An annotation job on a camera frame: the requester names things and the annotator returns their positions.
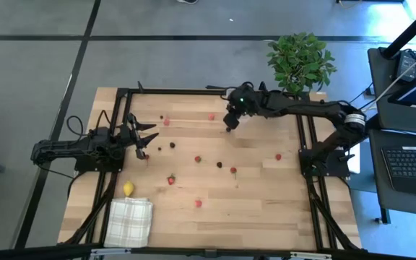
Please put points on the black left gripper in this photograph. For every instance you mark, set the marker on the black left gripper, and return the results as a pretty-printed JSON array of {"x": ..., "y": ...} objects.
[{"x": 126, "y": 137}]

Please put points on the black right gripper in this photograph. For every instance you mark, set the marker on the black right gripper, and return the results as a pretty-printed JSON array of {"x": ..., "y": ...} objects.
[{"x": 244, "y": 103}]

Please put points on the red cherry with stem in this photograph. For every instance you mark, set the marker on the red cherry with stem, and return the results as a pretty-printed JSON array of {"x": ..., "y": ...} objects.
[
  {"x": 233, "y": 170},
  {"x": 147, "y": 156}
]

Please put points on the small pink raspberry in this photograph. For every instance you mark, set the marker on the small pink raspberry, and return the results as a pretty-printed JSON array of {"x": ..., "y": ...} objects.
[
  {"x": 211, "y": 116},
  {"x": 166, "y": 122}
]

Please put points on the large strawberry with leaves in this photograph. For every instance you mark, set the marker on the large strawberry with leaves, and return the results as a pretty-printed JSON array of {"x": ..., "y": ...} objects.
[{"x": 171, "y": 179}]

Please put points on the yellow lemon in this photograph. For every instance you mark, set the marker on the yellow lemon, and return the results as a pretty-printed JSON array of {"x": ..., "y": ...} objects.
[{"x": 128, "y": 188}]

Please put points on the small strawberry with leaves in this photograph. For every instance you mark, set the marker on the small strawberry with leaves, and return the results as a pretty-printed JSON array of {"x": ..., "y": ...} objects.
[{"x": 198, "y": 159}]

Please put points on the small red berry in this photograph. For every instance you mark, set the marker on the small red berry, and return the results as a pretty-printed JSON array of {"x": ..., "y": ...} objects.
[{"x": 278, "y": 156}]

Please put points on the large pink raspberry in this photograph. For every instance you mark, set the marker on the large pink raspberry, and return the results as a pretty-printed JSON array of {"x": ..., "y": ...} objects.
[{"x": 198, "y": 203}]

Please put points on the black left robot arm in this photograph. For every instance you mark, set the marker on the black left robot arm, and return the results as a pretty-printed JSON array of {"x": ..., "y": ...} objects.
[{"x": 63, "y": 148}]

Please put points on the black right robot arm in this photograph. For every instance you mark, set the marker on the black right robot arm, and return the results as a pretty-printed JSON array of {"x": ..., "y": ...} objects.
[{"x": 309, "y": 108}]

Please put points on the green leafy potted plant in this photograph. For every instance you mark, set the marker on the green leafy potted plant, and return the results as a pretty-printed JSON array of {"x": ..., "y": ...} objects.
[{"x": 298, "y": 61}]

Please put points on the white plaid cloth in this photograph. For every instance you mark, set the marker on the white plaid cloth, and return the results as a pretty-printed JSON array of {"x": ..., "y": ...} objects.
[{"x": 128, "y": 224}]

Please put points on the black desk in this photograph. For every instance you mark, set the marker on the black desk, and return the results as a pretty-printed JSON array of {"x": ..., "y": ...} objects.
[
  {"x": 385, "y": 119},
  {"x": 377, "y": 180}
]

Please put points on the black power adapter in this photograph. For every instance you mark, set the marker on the black power adapter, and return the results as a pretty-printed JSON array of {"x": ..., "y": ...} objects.
[{"x": 406, "y": 63}]

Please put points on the black computer keyboard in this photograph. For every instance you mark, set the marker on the black computer keyboard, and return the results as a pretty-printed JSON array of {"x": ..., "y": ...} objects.
[{"x": 410, "y": 166}]

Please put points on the black slanted pole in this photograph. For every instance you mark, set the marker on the black slanted pole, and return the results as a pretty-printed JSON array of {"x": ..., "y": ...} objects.
[{"x": 410, "y": 30}]

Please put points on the black aluminium rig frame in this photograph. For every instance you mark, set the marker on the black aluminium rig frame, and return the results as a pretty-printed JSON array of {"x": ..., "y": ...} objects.
[{"x": 179, "y": 91}]

